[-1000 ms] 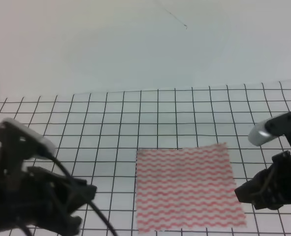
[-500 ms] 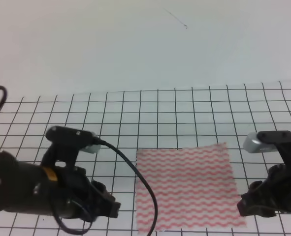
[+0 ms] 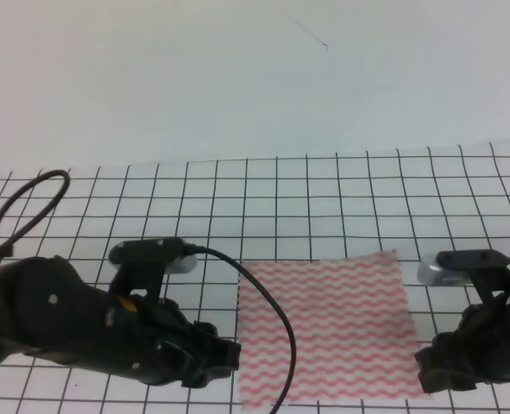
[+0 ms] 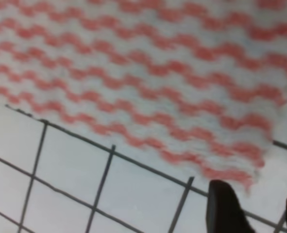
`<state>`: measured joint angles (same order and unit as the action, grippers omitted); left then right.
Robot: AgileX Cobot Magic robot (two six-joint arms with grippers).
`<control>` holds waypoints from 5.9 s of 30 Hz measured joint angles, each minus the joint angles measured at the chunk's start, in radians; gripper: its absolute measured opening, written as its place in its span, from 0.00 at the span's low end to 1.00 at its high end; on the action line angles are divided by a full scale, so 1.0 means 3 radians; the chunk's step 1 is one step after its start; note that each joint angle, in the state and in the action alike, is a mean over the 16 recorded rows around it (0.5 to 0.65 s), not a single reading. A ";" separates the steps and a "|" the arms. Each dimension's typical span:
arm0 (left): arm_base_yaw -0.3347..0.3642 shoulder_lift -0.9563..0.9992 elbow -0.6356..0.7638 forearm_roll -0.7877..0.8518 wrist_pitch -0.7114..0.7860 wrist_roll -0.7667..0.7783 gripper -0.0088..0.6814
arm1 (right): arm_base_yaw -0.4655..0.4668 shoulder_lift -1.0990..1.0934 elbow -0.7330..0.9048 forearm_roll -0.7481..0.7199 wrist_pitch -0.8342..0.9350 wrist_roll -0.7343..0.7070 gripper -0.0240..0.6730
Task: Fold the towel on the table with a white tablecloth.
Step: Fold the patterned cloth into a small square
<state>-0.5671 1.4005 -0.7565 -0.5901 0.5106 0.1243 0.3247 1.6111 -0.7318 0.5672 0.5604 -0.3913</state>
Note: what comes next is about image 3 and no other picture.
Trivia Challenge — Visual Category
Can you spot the pink wavy striped towel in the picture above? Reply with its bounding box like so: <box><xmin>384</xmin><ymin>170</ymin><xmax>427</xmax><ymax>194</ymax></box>
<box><xmin>238</xmin><ymin>250</ymin><xmax>423</xmax><ymax>409</ymax></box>

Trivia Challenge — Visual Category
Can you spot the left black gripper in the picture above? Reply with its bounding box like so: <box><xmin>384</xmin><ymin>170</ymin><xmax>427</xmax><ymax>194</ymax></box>
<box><xmin>103</xmin><ymin>297</ymin><xmax>241</xmax><ymax>388</ymax></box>

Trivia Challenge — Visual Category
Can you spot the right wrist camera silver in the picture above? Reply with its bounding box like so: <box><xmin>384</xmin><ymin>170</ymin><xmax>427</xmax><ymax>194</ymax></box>
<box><xmin>417</xmin><ymin>249</ymin><xmax>510</xmax><ymax>304</ymax></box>

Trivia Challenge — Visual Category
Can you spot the left black camera cable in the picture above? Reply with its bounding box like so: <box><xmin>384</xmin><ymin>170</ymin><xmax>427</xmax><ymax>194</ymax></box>
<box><xmin>185</xmin><ymin>244</ymin><xmax>298</xmax><ymax>414</ymax></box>

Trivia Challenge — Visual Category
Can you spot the white black grid tablecloth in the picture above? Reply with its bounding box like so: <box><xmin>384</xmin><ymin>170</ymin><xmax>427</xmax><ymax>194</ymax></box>
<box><xmin>0</xmin><ymin>141</ymin><xmax>510</xmax><ymax>413</ymax></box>

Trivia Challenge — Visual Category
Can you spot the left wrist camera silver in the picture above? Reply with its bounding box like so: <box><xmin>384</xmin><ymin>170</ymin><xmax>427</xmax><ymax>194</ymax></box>
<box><xmin>107</xmin><ymin>236</ymin><xmax>199</xmax><ymax>303</ymax></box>

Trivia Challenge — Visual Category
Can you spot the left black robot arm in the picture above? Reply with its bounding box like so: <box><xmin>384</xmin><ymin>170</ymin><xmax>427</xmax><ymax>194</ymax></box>
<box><xmin>0</xmin><ymin>257</ymin><xmax>241</xmax><ymax>388</ymax></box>

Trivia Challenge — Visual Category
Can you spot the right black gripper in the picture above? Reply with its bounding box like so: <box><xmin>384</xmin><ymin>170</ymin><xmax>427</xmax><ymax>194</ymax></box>
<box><xmin>415</xmin><ymin>301</ymin><xmax>510</xmax><ymax>394</ymax></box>

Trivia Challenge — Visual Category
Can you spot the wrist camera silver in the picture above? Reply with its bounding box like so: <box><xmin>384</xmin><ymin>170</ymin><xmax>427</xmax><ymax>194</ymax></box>
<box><xmin>417</xmin><ymin>249</ymin><xmax>510</xmax><ymax>304</ymax></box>
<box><xmin>107</xmin><ymin>236</ymin><xmax>199</xmax><ymax>303</ymax></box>

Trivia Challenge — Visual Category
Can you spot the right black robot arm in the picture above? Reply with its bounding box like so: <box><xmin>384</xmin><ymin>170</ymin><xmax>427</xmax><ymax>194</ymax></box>
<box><xmin>415</xmin><ymin>293</ymin><xmax>510</xmax><ymax>394</ymax></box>

